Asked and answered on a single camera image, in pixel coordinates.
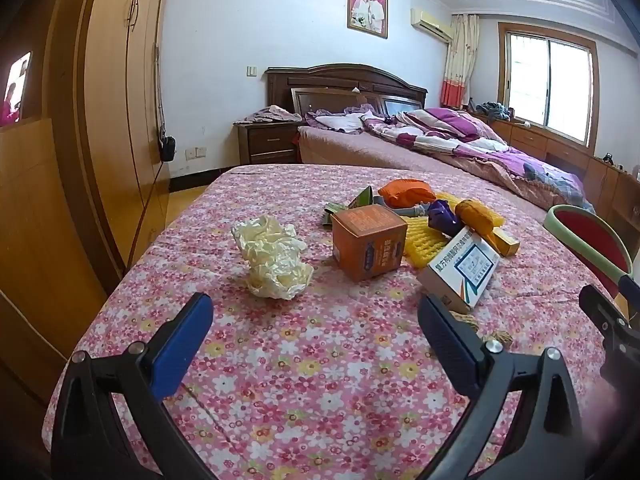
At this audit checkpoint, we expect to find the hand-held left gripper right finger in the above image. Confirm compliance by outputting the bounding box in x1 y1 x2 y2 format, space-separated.
416 294 593 480

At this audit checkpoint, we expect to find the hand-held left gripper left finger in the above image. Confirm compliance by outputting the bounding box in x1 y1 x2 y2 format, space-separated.
50 291 216 480

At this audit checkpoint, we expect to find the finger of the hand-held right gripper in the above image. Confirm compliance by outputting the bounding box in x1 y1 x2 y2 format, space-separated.
618 272 640 306
579 284 632 346

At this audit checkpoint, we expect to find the red bin with green rim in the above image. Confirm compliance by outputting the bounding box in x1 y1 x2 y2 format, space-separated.
543 204 640 321

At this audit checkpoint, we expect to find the white medicine box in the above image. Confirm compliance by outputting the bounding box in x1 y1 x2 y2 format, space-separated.
416 227 501 315

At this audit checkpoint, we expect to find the yellow foam net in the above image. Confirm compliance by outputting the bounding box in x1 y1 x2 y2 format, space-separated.
402 191 507 267

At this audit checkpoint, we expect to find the small yellow box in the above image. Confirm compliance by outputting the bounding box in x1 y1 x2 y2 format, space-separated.
492 227 521 257

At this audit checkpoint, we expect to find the cream plastic bag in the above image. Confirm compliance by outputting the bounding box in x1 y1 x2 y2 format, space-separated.
231 215 315 302

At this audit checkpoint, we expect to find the orange cardboard box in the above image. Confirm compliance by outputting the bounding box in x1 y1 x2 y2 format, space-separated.
331 204 409 283

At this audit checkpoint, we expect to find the grey-blue foam tube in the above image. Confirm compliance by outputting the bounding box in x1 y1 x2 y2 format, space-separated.
375 197 431 218

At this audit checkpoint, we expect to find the orange cloth pouch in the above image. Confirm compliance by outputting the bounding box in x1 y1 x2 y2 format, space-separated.
377 178 437 209

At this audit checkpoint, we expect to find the green snack packet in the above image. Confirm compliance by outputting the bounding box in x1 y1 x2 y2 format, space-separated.
322 186 387 231

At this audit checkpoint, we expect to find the pink floral tablecloth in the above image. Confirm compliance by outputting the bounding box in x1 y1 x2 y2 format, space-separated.
42 162 631 480

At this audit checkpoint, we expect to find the blue plaid cloth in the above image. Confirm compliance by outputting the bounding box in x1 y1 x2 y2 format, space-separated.
520 162 596 213

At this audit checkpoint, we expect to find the long low wooden cabinet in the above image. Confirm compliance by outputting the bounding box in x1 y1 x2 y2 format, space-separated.
470 110 640 241

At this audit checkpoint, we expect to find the purple patchwork quilt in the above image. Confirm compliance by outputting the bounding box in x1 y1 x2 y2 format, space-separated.
362 106 596 213

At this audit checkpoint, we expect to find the dark wooden nightstand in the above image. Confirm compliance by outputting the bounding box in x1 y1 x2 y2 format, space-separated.
236 121 303 165

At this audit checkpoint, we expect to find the blue clothes pile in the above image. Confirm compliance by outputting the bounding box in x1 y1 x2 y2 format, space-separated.
475 101 512 122

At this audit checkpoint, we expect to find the wooden framed window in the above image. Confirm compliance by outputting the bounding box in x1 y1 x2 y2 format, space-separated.
497 22 599 148

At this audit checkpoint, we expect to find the light wooden wardrobe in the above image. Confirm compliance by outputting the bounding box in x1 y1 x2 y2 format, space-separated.
45 0 173 296

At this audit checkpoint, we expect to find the pink clothes pile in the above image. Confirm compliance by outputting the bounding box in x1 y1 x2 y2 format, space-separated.
232 105 303 126

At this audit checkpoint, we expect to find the white pillow with purple frill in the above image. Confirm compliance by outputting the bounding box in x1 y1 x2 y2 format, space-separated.
305 105 376 135

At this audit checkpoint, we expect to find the dark wooden bed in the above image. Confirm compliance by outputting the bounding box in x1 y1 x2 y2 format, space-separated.
265 63 596 216

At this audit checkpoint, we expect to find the cream and red curtain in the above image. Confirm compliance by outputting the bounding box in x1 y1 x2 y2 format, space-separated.
440 14 481 109

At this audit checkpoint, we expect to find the lit screen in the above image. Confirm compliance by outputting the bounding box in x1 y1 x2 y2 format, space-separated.
0 51 32 127

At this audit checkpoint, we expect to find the hanging thin cable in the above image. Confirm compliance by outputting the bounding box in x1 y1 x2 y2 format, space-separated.
127 42 168 271

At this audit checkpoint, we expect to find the wall air conditioner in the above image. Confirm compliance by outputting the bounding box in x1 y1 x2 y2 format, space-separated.
410 7 456 43

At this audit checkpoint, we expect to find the framed wall photo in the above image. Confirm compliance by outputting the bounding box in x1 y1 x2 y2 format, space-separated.
347 0 389 39

